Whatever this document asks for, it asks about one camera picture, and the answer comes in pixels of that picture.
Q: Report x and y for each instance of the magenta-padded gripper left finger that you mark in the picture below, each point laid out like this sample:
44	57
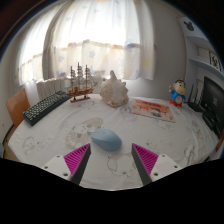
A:
76	159

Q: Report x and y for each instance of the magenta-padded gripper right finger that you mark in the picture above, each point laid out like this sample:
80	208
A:
146	159

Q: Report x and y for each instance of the light blue computer mouse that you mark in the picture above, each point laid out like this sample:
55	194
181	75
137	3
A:
106	139

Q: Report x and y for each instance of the red printed mouse pad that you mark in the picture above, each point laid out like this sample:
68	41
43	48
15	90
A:
152	110

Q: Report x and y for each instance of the white bear-print tablecloth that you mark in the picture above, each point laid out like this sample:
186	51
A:
60	133

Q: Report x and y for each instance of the black keyboard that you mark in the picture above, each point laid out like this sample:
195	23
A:
45	107

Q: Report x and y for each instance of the wooden model sailing ship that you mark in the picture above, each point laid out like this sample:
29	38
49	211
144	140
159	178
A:
79	90

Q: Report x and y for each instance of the black router with antennas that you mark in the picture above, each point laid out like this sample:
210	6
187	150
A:
195	106

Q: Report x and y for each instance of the cartoon boy figurine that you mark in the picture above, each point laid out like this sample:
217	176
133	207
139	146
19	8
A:
177	94

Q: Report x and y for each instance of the large white conch shell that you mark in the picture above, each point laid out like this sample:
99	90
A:
114	92

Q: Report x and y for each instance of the black monitor stand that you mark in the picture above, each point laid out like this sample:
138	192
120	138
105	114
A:
211	121

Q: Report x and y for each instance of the white radiator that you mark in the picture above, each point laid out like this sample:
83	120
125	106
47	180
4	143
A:
50	87

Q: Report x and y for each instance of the wooden chair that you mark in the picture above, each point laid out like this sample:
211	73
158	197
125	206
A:
17	105

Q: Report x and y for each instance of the black monitor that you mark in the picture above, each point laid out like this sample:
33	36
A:
213	96

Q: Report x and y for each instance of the white star-print curtain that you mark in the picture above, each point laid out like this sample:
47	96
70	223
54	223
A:
100	40

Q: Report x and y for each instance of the white wall shelf unit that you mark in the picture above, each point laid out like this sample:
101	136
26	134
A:
200	53

